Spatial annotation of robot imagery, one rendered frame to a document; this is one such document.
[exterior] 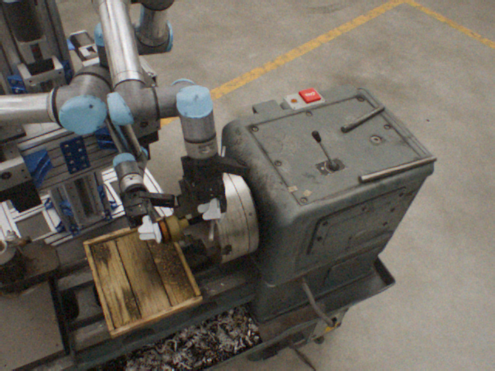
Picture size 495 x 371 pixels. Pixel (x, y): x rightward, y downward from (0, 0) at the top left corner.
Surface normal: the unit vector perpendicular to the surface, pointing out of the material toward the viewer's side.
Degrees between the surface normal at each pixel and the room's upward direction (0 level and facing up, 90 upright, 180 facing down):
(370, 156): 0
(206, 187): 71
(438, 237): 0
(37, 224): 0
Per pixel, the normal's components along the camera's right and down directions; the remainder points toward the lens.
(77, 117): 0.15, 0.76
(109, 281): 0.08, -0.63
